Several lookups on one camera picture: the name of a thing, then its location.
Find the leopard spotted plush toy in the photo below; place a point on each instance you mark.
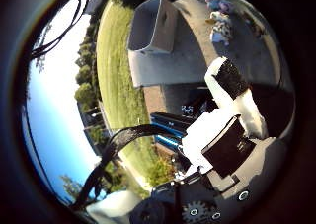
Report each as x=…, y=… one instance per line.
x=220, y=28

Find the blue white plush toy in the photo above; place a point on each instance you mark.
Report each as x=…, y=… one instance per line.
x=220, y=5

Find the black cart with blue frame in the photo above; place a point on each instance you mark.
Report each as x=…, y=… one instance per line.
x=168, y=125

